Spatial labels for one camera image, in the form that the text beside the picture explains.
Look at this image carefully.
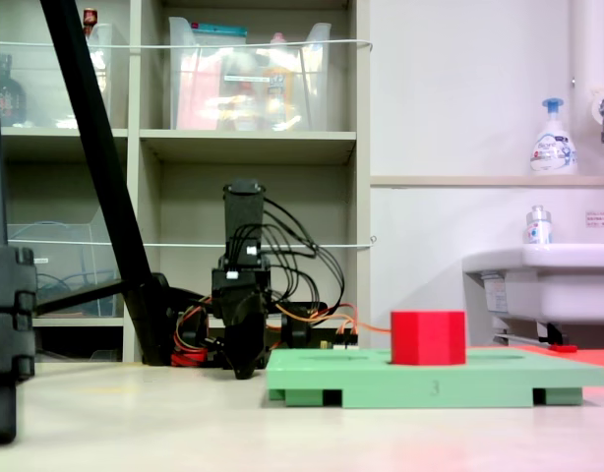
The green shape sorter board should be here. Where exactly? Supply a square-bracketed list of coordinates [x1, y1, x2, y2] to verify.
[266, 347, 604, 409]

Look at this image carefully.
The white sink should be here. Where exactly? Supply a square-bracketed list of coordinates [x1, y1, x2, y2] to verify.
[461, 242, 604, 345]

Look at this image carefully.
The small clear bottle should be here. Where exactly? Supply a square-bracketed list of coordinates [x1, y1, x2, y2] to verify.
[525, 205, 554, 246]

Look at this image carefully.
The dark glass bottle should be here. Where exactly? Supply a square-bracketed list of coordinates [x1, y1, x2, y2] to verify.
[0, 52, 28, 128]

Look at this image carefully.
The red octagonal pillar block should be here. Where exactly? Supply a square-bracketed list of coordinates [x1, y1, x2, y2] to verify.
[391, 309, 467, 368]

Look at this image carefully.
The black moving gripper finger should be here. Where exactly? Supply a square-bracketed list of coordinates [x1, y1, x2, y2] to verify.
[218, 291, 261, 328]

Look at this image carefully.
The large clear storage bin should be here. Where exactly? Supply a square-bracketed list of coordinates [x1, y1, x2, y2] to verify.
[167, 17, 332, 133]

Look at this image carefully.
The tall clear container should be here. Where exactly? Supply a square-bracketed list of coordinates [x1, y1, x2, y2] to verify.
[85, 22, 115, 130]

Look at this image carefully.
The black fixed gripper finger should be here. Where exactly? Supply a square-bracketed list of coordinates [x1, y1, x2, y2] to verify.
[223, 312, 267, 381]

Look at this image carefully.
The beige shelf unit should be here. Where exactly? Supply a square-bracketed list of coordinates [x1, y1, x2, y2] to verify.
[0, 0, 372, 364]

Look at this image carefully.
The white foam soap bottle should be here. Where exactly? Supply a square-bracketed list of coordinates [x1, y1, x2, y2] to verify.
[529, 96, 578, 177]

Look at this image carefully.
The clear bin with blue cable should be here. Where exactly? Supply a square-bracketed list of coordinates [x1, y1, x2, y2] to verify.
[6, 208, 125, 319]

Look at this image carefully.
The orange and black servo cable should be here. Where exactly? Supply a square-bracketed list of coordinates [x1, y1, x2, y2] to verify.
[272, 302, 393, 351]

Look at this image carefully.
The notched black tripod leg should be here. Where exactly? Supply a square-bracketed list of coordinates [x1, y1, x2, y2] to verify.
[0, 0, 37, 446]

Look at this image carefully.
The black arm wire bundle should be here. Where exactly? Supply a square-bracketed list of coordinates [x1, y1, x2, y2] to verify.
[230, 196, 347, 321]

